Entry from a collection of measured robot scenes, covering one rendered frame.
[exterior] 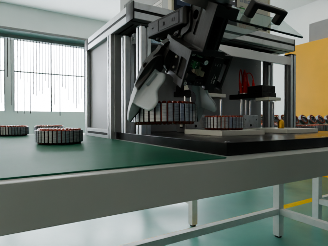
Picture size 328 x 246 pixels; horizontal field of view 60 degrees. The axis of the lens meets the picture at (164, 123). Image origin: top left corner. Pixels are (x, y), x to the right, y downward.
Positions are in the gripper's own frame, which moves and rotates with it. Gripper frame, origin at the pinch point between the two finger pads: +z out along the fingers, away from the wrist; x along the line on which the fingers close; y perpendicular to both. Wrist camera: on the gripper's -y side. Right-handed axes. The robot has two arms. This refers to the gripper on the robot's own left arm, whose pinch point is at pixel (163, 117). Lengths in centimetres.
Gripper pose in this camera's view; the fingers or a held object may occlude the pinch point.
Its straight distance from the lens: 48.9
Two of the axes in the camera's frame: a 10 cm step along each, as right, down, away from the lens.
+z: -2.5, 8.6, 4.4
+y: 4.3, 5.1, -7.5
